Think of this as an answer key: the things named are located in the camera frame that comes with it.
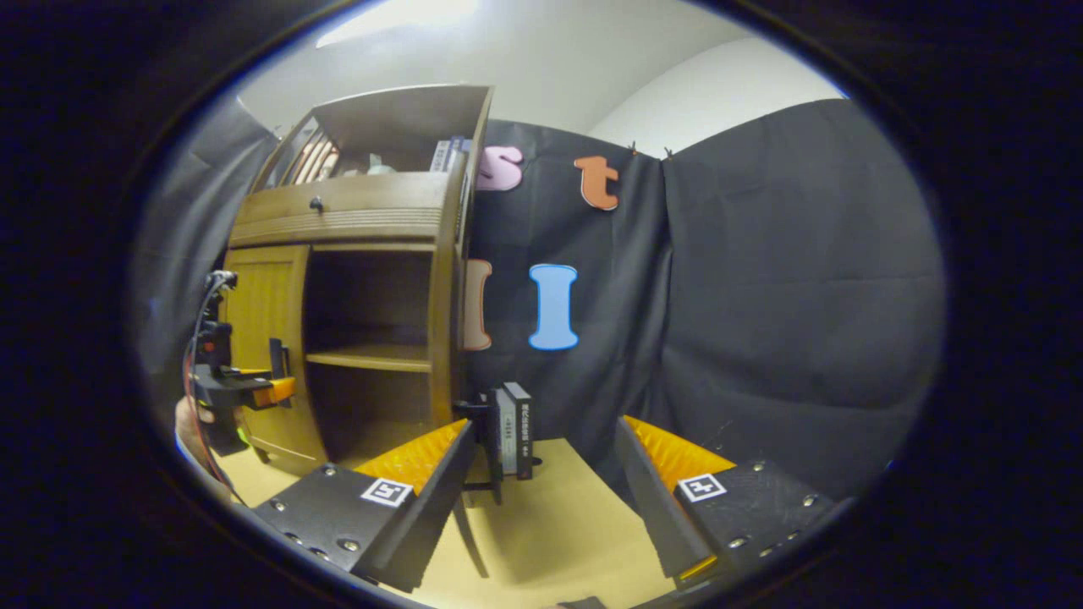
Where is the wooden inner shelf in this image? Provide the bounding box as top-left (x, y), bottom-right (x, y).
top-left (305, 343), bottom-right (434, 375)

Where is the white ceramic vessel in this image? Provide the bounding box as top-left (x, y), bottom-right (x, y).
top-left (343, 152), bottom-right (397, 177)

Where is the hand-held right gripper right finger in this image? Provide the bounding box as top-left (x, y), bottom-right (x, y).
top-left (615, 414), bottom-right (840, 591)

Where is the grey spine book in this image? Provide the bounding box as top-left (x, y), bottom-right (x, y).
top-left (497, 389), bottom-right (518, 476)

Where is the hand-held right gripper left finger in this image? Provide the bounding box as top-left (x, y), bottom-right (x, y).
top-left (252, 419), bottom-right (478, 595)

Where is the wooden double-door shoe cabinet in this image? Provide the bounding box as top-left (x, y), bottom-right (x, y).
top-left (222, 83), bottom-right (495, 479)

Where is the wooden cabinet drawer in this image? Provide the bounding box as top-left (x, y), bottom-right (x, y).
top-left (233, 172), bottom-right (449, 223)

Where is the wooden shoe cabinet door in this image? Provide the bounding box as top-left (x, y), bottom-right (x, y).
top-left (427, 239), bottom-right (490, 580)
top-left (222, 245), bottom-right (312, 476)

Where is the red and black cable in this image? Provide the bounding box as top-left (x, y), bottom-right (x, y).
top-left (184, 271), bottom-right (239, 500)

